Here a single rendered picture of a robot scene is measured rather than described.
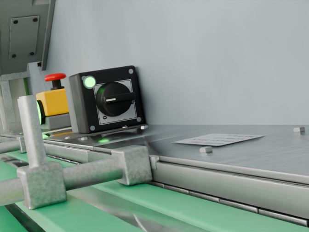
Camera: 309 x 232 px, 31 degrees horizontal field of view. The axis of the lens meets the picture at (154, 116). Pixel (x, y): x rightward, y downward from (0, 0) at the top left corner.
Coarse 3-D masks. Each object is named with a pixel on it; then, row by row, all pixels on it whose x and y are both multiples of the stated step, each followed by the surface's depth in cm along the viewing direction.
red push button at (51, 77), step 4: (48, 76) 99; (52, 76) 99; (56, 76) 99; (60, 76) 99; (64, 76) 100; (48, 80) 99; (52, 80) 100; (56, 80) 100; (60, 80) 101; (52, 84) 101; (56, 84) 100; (60, 84) 101
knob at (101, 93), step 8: (104, 88) 69; (112, 88) 69; (120, 88) 70; (96, 96) 70; (104, 96) 69; (112, 96) 68; (120, 96) 68; (128, 96) 69; (104, 104) 68; (112, 104) 69; (120, 104) 70; (128, 104) 70; (104, 112) 70; (112, 112) 69; (120, 112) 70
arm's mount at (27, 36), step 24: (0, 0) 103; (24, 0) 105; (48, 0) 108; (0, 24) 108; (24, 24) 110; (48, 24) 113; (0, 48) 115; (24, 48) 117; (48, 48) 120; (0, 72) 121
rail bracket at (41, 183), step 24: (24, 96) 36; (24, 120) 36; (24, 168) 36; (48, 168) 36; (72, 168) 37; (96, 168) 38; (120, 168) 38; (144, 168) 38; (0, 192) 35; (24, 192) 36; (48, 192) 36
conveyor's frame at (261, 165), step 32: (64, 128) 97; (128, 128) 70; (160, 128) 62; (192, 128) 55; (224, 128) 50; (256, 128) 45; (288, 128) 41; (96, 160) 52; (160, 160) 38; (192, 160) 33; (224, 160) 31; (256, 160) 29; (288, 160) 28; (224, 192) 30; (256, 192) 27; (288, 192) 24
